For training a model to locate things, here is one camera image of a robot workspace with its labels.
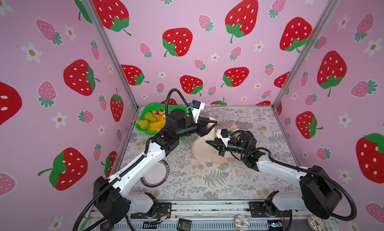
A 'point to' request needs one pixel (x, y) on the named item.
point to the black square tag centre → (184, 225)
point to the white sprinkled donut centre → (241, 222)
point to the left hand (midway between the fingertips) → (215, 121)
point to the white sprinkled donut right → (316, 223)
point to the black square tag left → (106, 226)
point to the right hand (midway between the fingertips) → (206, 140)
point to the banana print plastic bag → (206, 150)
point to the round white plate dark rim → (158, 176)
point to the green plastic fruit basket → (151, 107)
